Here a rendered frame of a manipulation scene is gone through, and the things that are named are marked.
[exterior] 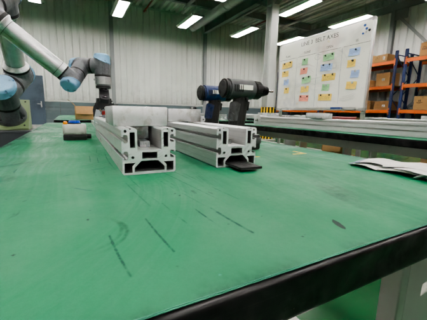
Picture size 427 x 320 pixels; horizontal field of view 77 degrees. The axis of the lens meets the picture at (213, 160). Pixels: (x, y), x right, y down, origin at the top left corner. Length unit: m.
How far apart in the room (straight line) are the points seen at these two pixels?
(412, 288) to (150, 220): 0.52
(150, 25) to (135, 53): 1.37
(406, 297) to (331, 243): 0.40
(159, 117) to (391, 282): 0.55
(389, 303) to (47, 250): 0.57
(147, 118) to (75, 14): 12.19
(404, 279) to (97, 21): 12.60
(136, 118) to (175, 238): 0.36
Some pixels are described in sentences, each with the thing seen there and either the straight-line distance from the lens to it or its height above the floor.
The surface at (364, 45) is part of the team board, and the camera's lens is 3.65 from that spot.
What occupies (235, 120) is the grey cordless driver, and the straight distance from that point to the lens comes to 0.84.
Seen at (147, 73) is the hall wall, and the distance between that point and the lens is 12.69.
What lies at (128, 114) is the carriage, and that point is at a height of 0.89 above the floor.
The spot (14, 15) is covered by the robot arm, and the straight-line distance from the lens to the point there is 1.57.
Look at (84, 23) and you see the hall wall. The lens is 12.70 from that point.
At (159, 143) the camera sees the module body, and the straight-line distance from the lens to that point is 0.53.
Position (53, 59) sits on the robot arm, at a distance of 1.43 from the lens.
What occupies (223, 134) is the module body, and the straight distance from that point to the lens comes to 0.58.
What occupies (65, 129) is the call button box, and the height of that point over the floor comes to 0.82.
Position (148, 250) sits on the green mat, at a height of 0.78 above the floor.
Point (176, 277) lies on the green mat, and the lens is 0.21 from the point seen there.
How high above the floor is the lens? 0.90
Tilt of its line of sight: 10 degrees down
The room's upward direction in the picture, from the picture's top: 1 degrees clockwise
